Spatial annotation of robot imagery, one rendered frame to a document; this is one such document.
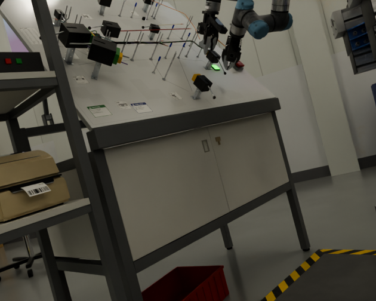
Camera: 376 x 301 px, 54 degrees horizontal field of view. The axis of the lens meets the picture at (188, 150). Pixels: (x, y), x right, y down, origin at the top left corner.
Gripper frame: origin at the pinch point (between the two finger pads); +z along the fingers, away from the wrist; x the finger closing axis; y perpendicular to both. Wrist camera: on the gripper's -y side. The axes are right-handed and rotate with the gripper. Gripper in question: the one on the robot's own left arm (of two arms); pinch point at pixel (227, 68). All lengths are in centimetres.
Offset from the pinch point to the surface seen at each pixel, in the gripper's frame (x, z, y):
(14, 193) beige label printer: 55, -22, -102
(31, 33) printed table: 81, -21, -32
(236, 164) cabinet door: -13.3, 21.1, -41.4
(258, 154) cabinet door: -24.8, 27.0, -27.2
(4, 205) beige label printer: 56, -22, -106
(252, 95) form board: -16.4, 12.1, -1.2
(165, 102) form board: 23.8, -8.5, -41.1
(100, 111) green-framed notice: 43, -19, -63
